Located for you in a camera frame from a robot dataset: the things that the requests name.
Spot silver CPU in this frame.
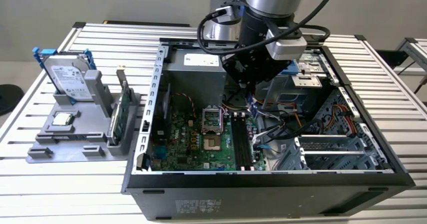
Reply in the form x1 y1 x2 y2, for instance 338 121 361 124
51 113 74 127

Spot blue plastic drive latch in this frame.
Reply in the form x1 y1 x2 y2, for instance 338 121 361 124
281 60 298 75

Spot RAM stick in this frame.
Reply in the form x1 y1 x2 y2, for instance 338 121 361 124
244 83 261 121
35 132 102 141

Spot black block beside table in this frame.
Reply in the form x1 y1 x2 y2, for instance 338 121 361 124
376 49 409 67

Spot black open PC case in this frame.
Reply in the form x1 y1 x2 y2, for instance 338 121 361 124
120 37 416 221

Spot grey power supply unit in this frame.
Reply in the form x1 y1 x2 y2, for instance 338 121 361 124
161 49 228 110

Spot green Dell motherboard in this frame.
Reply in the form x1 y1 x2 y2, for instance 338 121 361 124
149 93 268 172

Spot silver optical drive bay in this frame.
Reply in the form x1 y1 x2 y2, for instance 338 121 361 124
256 46 340 111

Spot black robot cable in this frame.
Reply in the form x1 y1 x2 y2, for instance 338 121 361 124
196 0 340 55

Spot silver perforated disk bay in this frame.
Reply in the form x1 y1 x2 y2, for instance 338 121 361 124
272 133 393 172

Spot green graphics card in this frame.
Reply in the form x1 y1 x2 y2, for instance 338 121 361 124
105 70 136 146

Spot hard disk in blue carrier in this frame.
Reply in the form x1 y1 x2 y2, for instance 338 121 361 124
31 47 97 104

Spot grey wire bundle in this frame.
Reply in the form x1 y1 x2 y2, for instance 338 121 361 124
220 97 249 115

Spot black RAM slot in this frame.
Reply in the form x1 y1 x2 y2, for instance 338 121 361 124
230 112 244 171
234 112 248 171
238 112 252 171

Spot metal socket cover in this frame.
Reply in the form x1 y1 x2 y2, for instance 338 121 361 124
201 106 224 135

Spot orange and red power wires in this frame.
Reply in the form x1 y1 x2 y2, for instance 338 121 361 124
320 103 358 138

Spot thick black wire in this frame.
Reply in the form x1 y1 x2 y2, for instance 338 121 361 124
262 108 322 145

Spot grey parts rack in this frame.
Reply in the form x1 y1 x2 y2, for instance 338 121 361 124
25 70 148 165

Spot multicolour fan wire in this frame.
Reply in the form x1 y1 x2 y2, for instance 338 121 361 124
170 92 198 118

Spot CPU socket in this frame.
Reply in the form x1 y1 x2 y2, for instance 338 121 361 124
202 136 222 152

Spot metal slat side table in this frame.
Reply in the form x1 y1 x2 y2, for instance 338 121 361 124
394 37 427 75

